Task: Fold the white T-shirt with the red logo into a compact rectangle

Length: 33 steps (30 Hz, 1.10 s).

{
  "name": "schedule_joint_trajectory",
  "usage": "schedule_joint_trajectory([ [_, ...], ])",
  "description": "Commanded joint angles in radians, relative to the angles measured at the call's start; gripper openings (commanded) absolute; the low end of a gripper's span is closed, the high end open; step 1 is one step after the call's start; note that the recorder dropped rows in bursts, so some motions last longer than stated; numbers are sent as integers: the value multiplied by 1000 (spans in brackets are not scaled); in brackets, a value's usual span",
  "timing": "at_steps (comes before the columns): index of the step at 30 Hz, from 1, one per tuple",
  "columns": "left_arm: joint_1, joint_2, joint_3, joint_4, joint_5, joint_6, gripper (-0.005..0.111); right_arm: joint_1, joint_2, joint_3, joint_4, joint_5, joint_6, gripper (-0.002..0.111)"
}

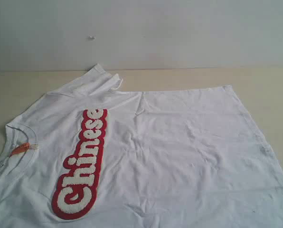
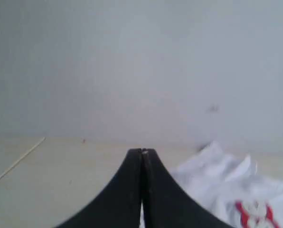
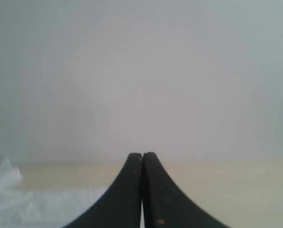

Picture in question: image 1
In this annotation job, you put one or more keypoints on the white t-shirt red patch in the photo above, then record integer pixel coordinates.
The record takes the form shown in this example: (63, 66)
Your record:
(158, 159)

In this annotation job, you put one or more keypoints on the orange neck label tag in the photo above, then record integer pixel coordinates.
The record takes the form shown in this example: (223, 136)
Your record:
(24, 148)

